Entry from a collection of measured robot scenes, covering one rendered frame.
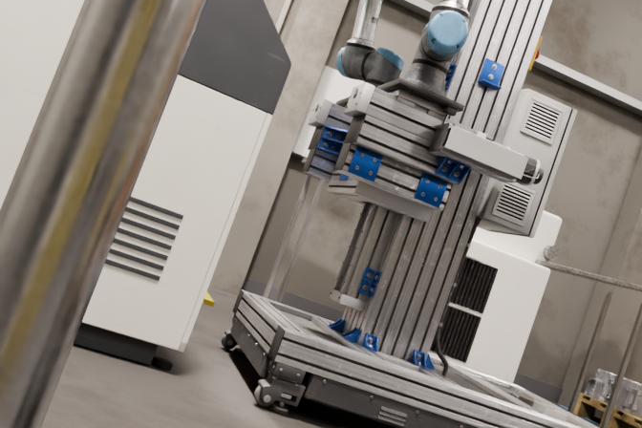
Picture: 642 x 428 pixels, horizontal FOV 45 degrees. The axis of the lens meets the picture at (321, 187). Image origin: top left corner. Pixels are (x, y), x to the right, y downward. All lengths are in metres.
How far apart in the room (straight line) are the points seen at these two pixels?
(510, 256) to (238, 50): 2.91
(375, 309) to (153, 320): 0.76
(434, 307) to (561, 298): 3.83
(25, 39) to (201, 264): 0.76
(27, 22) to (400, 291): 1.40
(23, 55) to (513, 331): 3.48
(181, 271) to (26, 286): 1.91
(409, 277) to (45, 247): 2.34
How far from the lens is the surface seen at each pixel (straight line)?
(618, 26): 6.79
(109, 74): 0.32
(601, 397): 6.15
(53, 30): 2.18
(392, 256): 2.59
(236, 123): 2.23
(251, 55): 2.26
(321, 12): 5.51
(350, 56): 3.03
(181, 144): 2.19
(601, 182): 6.59
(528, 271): 4.87
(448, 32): 2.34
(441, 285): 2.69
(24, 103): 2.16
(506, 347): 4.87
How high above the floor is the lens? 0.47
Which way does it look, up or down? 4 degrees up
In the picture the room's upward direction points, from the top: 20 degrees clockwise
